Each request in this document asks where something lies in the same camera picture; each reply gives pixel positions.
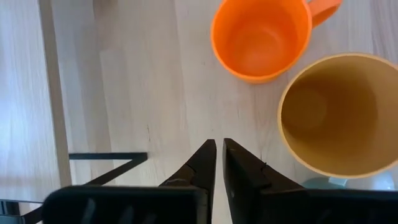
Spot orange plastic mug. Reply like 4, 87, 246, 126
210, 0, 343, 85

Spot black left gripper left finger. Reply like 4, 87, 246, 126
160, 139, 218, 224

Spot teal mug white handle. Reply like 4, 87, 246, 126
302, 170, 396, 192

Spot mustard yellow plastic cup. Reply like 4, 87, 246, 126
277, 52, 398, 180

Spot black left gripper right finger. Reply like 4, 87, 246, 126
222, 138, 305, 224

